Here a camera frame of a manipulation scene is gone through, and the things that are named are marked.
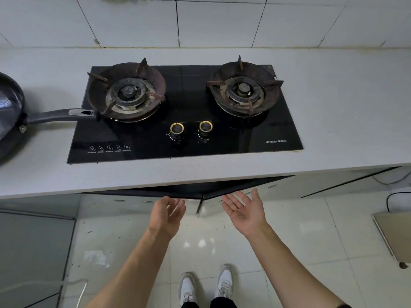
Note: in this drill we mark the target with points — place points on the person's right hand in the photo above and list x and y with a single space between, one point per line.
247 214

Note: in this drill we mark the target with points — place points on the person's left hand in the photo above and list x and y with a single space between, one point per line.
167 218

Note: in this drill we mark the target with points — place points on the black glass gas stove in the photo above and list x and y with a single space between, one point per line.
192 105

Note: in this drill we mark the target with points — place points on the black wok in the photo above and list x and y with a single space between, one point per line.
9 109

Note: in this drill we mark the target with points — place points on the person's right forearm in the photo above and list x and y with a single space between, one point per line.
289 272

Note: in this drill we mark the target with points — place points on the person's left forearm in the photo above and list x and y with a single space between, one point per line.
135 272

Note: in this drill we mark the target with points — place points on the black gold-ringed stove knob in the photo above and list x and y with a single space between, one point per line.
176 128
205 126

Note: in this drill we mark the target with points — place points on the person's black trousers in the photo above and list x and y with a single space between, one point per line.
221 304

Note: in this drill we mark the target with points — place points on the narrow grey cabinet door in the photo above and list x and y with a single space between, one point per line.
38 205

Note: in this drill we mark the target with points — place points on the white right shoe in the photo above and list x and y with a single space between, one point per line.
224 282

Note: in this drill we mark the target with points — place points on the white shoe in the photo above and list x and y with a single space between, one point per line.
187 288
224 282

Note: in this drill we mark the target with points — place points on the white left shoe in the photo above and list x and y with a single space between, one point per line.
187 288

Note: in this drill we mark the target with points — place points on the beige wooden board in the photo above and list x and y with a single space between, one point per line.
395 237

